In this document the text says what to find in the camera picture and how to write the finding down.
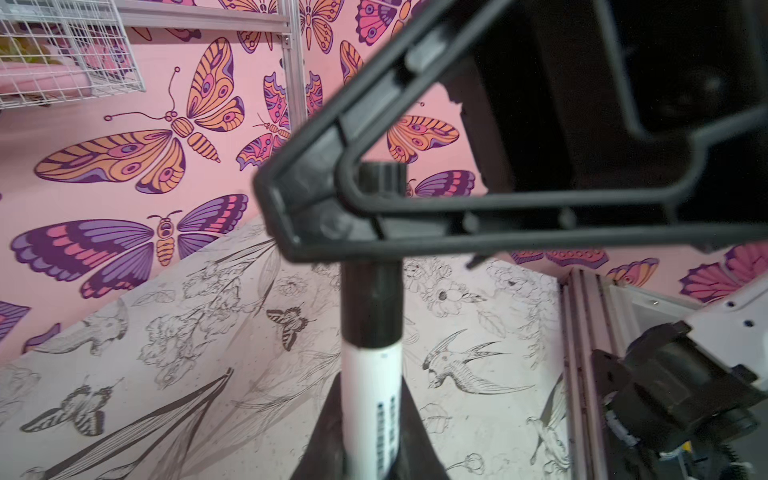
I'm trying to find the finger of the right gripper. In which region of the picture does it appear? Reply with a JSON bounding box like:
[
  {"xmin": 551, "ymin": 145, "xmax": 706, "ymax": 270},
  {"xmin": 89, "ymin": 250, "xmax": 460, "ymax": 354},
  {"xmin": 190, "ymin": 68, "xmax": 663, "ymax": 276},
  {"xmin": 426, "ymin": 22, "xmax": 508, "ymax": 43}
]
[{"xmin": 253, "ymin": 1, "xmax": 515, "ymax": 263}]

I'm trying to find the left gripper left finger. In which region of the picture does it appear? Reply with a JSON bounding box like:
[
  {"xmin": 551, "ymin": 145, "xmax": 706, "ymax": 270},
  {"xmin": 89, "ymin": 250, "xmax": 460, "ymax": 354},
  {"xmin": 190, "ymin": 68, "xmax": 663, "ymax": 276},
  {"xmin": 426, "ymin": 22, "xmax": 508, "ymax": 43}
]
[{"xmin": 290, "ymin": 374, "xmax": 345, "ymax": 480}]

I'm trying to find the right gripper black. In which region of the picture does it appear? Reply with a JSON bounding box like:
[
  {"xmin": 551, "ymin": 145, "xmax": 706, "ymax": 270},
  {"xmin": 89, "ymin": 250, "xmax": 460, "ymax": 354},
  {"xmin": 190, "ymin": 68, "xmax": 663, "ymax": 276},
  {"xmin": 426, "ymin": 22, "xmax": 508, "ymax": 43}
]
[{"xmin": 281, "ymin": 0, "xmax": 768, "ymax": 265}]

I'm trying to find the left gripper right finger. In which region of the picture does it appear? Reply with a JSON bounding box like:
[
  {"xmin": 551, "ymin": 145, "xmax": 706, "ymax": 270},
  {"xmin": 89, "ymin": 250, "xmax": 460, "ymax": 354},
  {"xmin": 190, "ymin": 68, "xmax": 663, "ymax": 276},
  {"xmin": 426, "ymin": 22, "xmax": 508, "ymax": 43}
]
[{"xmin": 395, "ymin": 378, "xmax": 449, "ymax": 480}]

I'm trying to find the aluminium front rail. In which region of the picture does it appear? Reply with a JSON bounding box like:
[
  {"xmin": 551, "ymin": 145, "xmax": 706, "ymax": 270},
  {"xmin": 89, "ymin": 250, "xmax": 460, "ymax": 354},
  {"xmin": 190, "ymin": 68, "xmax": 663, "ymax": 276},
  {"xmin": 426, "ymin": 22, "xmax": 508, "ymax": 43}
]
[{"xmin": 560, "ymin": 269, "xmax": 699, "ymax": 479}]

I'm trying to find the aluminium frame right post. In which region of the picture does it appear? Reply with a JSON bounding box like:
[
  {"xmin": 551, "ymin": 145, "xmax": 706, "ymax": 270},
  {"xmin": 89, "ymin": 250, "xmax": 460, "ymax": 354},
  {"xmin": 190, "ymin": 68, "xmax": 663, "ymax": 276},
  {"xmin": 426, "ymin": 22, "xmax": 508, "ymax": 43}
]
[{"xmin": 278, "ymin": 0, "xmax": 308, "ymax": 133}]

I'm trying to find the aluminium frame back crossbar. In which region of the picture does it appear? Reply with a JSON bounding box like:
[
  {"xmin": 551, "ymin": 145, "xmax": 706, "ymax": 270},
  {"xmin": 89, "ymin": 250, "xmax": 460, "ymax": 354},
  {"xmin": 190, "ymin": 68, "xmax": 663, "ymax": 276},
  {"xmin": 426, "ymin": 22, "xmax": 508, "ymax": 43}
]
[{"xmin": 115, "ymin": 0, "xmax": 291, "ymax": 33}]

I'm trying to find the white wire basket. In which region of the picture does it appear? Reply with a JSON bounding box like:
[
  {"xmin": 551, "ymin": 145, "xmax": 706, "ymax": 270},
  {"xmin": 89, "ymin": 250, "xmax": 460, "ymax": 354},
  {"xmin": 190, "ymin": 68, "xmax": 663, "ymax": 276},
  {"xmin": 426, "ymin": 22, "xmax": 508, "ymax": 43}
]
[{"xmin": 1, "ymin": 0, "xmax": 145, "ymax": 111}]

